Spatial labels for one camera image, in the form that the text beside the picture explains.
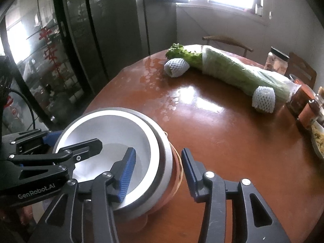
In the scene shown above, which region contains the steel mixing bowl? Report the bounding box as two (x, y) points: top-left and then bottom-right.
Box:
(89, 108), (173, 219)

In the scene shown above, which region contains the dark refrigerator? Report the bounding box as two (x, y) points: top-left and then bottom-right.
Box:
(1, 0), (146, 132)

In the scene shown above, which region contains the green leafy lettuce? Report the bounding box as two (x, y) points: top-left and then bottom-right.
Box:
(165, 43), (203, 70)

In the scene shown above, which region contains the foam-netted fruit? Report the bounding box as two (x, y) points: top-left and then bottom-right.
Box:
(164, 58), (190, 78)
(252, 86), (276, 114)

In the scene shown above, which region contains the right foam-netted fruit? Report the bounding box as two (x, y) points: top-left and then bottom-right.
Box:
(252, 86), (276, 114)

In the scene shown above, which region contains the red-brown plastic plate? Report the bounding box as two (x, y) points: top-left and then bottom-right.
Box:
(147, 142), (184, 215)

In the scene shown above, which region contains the curved wooden armchair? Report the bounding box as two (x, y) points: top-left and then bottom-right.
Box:
(202, 35), (254, 57)

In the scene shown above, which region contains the black cable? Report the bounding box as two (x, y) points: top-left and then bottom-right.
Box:
(4, 88), (36, 132)

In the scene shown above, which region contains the clear jar black lid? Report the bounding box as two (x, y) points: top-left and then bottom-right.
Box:
(264, 47), (289, 75)

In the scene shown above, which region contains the red chili sauce jar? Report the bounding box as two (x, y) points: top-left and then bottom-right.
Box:
(286, 74), (315, 118)

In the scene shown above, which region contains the white bowl red pattern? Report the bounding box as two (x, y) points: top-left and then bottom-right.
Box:
(53, 110), (160, 210)

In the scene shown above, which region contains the brown sauce bottle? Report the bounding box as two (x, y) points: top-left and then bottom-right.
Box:
(297, 87), (323, 130)

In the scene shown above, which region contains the left foam-netted fruit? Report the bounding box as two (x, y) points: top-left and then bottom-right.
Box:
(164, 58), (190, 78)

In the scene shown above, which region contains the white dish with food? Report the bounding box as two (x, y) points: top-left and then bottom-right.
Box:
(311, 121), (323, 160)

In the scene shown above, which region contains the wrapped napa cabbage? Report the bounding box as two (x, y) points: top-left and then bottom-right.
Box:
(202, 46), (301, 102)

